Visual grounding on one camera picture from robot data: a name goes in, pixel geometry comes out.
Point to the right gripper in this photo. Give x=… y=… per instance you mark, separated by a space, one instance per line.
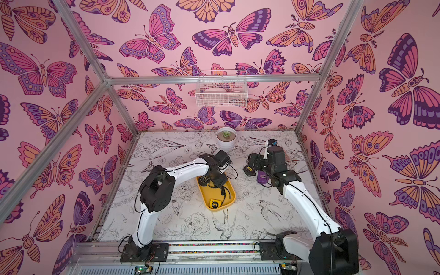
x=254 y=163

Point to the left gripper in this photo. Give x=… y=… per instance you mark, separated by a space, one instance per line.
x=222 y=181

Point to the black round tape measure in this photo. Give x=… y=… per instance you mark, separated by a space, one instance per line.
x=204 y=180

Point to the purple tape measure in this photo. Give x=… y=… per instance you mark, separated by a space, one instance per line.
x=262 y=177

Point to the yellow storage tray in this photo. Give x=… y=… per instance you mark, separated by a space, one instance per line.
x=216 y=196

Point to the small yellow tape measure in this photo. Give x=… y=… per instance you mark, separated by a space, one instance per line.
x=214 y=204

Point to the black yellow tape measure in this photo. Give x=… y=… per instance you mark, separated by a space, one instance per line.
x=249 y=171

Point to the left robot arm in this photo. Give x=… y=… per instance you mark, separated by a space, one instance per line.
x=157 y=188

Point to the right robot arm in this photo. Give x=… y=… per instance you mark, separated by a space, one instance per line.
x=333 y=250

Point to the white plant pot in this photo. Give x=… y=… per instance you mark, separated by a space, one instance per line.
x=226 y=138

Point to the white wire basket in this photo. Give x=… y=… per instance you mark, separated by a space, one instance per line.
x=219 y=88

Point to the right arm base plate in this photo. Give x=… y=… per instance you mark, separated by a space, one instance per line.
x=282 y=252

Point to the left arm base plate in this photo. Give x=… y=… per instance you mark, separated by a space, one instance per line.
x=150 y=253

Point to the aluminium front rail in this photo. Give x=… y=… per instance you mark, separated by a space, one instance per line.
x=108 y=254

